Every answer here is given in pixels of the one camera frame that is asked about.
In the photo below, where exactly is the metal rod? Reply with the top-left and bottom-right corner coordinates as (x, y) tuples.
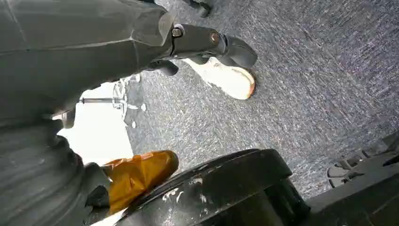
(79, 97), (125, 105)

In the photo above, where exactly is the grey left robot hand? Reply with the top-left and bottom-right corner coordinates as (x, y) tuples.
(0, 0), (258, 226)

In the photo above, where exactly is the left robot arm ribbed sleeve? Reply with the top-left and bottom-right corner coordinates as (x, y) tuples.
(0, 120), (85, 226)

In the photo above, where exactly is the white shoe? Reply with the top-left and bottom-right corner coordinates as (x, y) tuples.
(182, 57), (257, 101)

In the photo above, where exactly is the white desk panel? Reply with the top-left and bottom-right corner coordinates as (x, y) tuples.
(57, 80), (135, 167)

